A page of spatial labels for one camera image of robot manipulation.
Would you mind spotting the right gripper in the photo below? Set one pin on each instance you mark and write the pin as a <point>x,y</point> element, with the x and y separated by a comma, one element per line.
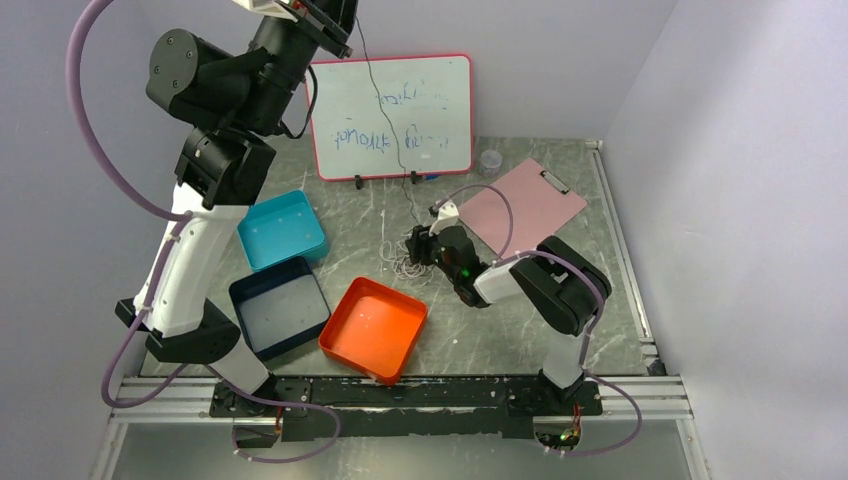
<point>419,243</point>

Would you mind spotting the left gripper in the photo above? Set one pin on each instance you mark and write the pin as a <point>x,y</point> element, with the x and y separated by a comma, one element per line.
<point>329,22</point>

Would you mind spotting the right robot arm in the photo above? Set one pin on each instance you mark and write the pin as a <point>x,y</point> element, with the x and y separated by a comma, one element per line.
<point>565,289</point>

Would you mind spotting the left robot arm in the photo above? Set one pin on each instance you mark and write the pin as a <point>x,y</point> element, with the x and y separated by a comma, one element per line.
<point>233,103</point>

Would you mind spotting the orange square tray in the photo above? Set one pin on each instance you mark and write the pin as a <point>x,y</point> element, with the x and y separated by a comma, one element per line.
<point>374,330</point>

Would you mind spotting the clear jar of paperclips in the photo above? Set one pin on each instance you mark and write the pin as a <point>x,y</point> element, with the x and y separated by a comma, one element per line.
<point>490,163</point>

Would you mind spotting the red-framed whiteboard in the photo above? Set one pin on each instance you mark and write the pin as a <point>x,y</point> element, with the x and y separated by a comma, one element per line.
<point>392,117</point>

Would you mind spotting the pink clipboard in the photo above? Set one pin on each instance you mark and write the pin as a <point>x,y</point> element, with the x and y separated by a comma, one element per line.
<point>526,205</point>

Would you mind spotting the teal square tray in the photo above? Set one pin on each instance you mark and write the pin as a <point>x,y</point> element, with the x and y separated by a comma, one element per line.
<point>281,228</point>

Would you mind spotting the dark blue square tray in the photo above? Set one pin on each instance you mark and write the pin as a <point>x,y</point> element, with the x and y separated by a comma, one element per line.
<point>280,308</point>

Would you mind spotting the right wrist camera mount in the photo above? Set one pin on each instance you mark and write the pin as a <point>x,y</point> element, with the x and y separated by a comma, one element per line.
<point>445,215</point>

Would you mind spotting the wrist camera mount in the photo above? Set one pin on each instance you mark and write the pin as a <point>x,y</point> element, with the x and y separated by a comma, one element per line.
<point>445,215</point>
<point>271,8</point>

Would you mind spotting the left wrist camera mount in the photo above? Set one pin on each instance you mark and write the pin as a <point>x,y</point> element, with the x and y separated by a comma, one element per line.
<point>271,8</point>

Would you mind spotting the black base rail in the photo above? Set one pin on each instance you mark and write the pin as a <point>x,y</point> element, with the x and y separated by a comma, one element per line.
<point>504,405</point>

